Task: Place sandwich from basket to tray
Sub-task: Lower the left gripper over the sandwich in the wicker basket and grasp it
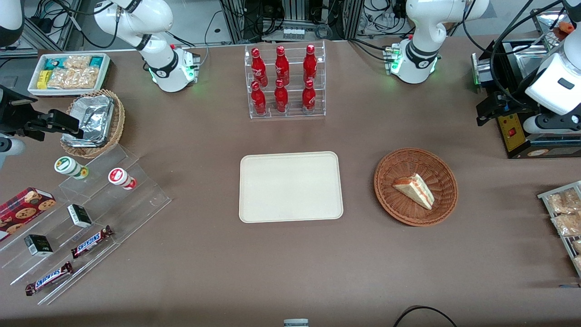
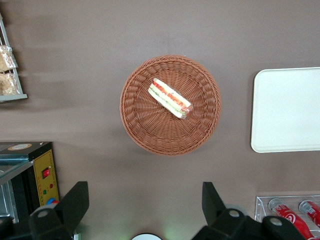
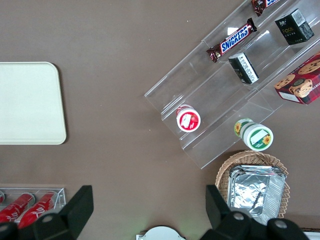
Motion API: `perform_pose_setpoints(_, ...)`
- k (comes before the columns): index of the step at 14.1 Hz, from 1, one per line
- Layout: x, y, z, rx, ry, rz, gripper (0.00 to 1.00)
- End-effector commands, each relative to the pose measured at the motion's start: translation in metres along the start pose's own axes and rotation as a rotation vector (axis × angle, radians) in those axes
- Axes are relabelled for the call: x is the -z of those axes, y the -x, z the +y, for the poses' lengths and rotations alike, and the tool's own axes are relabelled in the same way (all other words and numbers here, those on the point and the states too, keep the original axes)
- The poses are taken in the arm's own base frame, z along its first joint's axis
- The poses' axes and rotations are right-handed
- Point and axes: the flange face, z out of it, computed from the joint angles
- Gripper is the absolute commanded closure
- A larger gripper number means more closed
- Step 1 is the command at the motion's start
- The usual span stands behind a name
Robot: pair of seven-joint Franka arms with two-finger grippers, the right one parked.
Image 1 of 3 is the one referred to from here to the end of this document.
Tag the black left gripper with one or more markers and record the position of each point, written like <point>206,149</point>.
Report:
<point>512,102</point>

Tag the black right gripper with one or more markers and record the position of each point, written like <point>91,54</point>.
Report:
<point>12,113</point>

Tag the triangular sandwich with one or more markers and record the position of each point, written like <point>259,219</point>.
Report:
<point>415,190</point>

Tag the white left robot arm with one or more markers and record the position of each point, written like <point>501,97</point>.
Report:
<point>422,27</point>

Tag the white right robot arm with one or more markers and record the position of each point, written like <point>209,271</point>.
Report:
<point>154,18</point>

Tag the white rectangular snack tray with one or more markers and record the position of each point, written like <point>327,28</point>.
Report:
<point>34,88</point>

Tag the light wicker basket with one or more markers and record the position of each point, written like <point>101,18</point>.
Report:
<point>119,118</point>

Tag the brown wicker basket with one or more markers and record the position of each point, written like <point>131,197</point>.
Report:
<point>435,159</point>

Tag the cream plastic tray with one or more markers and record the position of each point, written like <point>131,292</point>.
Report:
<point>290,186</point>

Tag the black food warmer machine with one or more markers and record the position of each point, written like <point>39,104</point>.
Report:
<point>513,136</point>

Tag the aluminium foil container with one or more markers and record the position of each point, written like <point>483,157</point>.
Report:
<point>93,120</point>

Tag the green cap yogurt bottle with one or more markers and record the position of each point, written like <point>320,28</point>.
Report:
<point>68,166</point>

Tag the yellow snack packet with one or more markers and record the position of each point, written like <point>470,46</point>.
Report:
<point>43,79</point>

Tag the clear rice cracker packet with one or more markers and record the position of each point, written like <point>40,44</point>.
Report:
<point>72,78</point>
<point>77,61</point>

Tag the teal snack packet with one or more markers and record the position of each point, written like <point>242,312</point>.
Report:
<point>53,62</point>
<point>96,61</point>

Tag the red cap yogurt bottle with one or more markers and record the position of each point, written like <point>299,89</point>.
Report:
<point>120,177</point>

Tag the red cookie box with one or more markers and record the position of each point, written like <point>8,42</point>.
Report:
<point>22,211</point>

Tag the small black box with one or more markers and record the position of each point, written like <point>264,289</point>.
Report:
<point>80,215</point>
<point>38,245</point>

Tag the clear acrylic stepped stand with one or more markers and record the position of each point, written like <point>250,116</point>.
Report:
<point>122,209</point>

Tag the orange sausage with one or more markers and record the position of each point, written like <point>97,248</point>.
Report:
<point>565,27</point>

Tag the clear cracker bag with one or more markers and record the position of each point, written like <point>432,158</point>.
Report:
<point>563,202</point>
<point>567,225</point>
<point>577,246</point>
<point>578,263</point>

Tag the snickers chocolate bar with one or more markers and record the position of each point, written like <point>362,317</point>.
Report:
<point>49,278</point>
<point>91,241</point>

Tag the red cola bottle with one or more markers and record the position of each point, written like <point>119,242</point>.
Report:
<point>282,68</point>
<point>281,97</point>
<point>310,66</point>
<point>258,100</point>
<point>308,97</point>
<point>258,68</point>

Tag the clear acrylic bottle rack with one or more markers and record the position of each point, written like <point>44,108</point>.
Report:
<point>295,109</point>

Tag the white power strip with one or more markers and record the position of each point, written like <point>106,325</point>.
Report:
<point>293,33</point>

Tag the small grey white device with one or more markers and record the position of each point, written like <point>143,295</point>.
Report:
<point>296,323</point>

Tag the aluminium frame rack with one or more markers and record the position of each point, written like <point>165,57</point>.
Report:
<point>290,11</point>

